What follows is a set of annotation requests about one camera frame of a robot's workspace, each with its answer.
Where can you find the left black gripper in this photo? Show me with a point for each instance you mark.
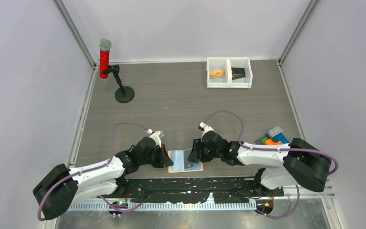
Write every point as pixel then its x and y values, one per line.
pixel 164 161

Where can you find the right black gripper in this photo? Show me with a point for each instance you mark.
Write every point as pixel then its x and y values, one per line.
pixel 196 154

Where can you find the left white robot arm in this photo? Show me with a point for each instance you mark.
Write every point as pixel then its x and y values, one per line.
pixel 63 186

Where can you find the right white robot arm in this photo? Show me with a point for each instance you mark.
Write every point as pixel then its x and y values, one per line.
pixel 295 163

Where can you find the gold card in bin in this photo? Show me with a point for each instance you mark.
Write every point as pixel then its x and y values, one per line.
pixel 217 73

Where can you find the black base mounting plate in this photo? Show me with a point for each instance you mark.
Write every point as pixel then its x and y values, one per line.
pixel 192 190

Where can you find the black stand with round base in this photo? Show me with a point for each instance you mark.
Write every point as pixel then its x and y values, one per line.
pixel 123 94

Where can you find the colourful toy brick assembly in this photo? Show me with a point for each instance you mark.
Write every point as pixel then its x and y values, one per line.
pixel 273 137

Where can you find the white two-compartment bin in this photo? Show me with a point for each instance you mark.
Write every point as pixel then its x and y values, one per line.
pixel 226 63

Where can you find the red cylinder with grey cap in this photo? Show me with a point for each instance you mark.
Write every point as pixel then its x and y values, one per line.
pixel 105 46

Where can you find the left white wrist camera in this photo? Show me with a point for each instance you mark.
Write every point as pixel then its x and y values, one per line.
pixel 156 136

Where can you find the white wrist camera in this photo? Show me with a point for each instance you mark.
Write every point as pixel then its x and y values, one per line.
pixel 156 136
pixel 204 128

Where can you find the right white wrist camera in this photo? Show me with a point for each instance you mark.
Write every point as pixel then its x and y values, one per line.
pixel 204 128

